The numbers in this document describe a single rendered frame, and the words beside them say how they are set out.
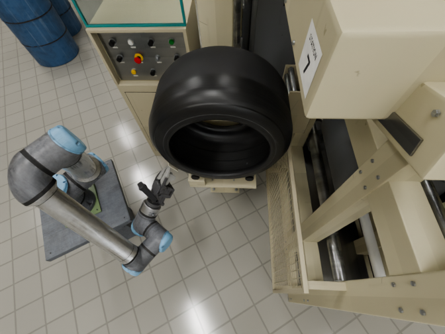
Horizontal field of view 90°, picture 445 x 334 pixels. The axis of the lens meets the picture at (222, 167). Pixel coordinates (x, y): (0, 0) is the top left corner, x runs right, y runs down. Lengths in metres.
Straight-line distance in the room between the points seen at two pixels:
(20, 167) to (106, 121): 2.09
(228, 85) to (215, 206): 1.48
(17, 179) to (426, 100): 0.97
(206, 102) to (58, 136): 0.49
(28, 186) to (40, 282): 1.61
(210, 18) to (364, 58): 0.72
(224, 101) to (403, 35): 0.47
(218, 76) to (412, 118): 0.51
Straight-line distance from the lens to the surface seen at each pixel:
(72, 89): 3.57
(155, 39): 1.53
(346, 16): 0.35
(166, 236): 1.12
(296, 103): 1.18
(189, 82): 0.75
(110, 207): 1.60
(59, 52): 3.99
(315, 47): 0.39
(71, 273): 2.32
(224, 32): 1.01
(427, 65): 0.40
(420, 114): 0.41
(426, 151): 0.40
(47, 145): 0.90
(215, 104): 0.71
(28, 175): 0.90
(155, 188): 1.09
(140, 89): 1.73
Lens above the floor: 1.93
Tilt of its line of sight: 61 degrees down
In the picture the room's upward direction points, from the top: 4 degrees counter-clockwise
